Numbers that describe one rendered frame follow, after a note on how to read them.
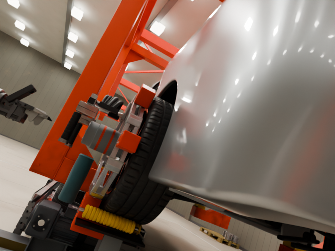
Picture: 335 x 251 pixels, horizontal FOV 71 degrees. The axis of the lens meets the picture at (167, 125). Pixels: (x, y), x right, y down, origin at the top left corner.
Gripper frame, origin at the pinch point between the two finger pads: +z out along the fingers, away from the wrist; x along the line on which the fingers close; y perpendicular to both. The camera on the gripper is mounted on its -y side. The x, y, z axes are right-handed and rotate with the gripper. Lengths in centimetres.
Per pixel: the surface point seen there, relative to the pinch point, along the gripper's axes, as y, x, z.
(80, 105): -9.6, 2.6, 9.2
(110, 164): 8.9, 10.1, 31.3
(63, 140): 6.9, 2.3, 9.6
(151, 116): -17.4, 11.7, 38.9
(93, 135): -1.4, -10.5, 19.7
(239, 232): 41, -529, 524
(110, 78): -115, -253, 3
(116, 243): 42, -12, 53
